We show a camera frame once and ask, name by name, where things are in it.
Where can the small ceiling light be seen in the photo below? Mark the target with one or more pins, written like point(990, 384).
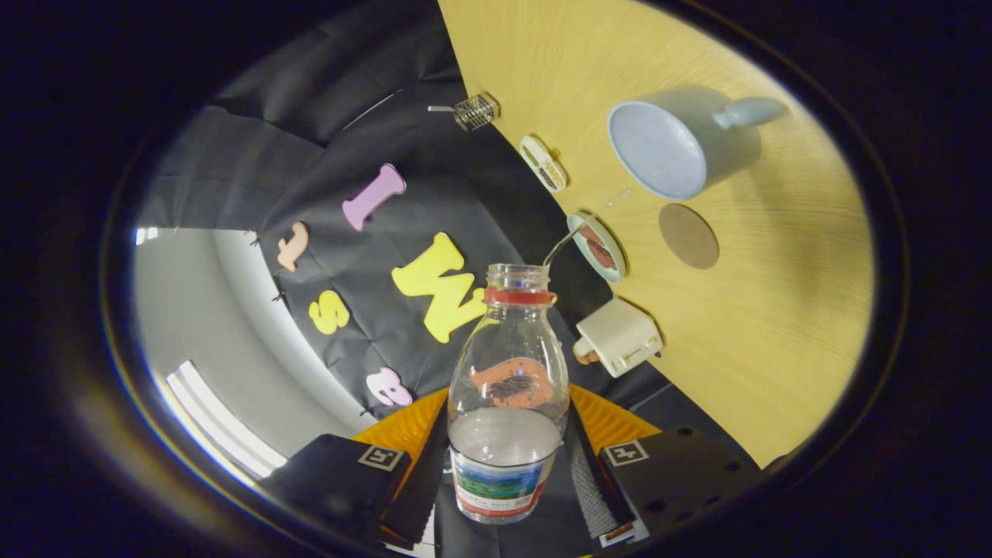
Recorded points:
point(145, 235)

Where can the wooden table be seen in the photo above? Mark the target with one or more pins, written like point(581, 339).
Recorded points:
point(775, 310)

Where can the pale blue cup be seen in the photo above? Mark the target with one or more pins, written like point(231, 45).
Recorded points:
point(659, 147)

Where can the long ceiling light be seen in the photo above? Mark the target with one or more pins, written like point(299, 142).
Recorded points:
point(221, 422)

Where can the bread slice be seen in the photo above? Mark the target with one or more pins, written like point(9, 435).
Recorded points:
point(583, 353)

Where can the round brown coaster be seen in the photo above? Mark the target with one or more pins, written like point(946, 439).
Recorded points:
point(689, 236)

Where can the white toaster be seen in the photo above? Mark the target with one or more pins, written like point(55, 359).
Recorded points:
point(620, 337)

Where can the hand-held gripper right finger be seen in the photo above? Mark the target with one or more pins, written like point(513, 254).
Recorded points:
point(593, 496)

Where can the pale green plate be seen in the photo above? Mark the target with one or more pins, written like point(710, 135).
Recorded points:
point(612, 267)

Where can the brown food piece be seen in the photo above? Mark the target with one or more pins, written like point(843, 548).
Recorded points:
point(603, 256)
point(590, 235)

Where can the white divided snack tray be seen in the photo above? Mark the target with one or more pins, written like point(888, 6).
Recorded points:
point(542, 164)

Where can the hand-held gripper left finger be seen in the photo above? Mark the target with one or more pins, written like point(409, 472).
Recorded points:
point(418, 488)

